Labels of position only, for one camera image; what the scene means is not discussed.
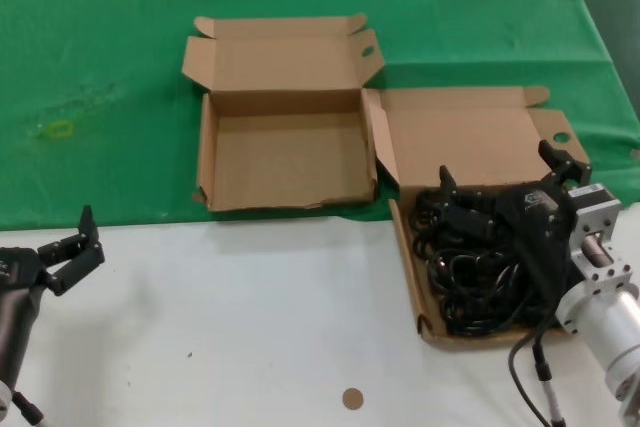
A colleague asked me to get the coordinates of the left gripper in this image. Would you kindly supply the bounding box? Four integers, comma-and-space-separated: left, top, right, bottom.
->
0, 205, 106, 297

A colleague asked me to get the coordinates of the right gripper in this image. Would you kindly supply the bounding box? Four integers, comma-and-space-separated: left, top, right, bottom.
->
438, 139, 639, 306

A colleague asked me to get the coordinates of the torn-edged brown cardboard box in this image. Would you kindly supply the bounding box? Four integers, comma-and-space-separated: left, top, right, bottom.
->
180, 13, 385, 212

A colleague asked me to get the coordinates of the yellow rubber band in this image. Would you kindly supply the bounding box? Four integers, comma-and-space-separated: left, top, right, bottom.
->
47, 120, 76, 139

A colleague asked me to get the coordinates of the green table cloth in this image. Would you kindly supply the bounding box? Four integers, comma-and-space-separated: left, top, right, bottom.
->
0, 0, 640, 232

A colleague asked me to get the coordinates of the brown round paper disc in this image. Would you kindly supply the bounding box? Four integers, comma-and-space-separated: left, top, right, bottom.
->
341, 387, 364, 411

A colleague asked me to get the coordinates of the black power cable pile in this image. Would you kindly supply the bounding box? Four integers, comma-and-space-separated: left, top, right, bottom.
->
408, 186, 571, 337

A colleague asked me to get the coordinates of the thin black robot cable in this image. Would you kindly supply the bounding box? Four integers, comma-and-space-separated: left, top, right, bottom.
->
507, 314, 554, 427

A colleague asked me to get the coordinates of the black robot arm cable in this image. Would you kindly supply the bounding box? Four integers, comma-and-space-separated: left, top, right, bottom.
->
10, 390, 47, 427

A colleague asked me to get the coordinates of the robot cable metal connector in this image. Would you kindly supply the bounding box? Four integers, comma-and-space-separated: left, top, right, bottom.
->
530, 331, 569, 427

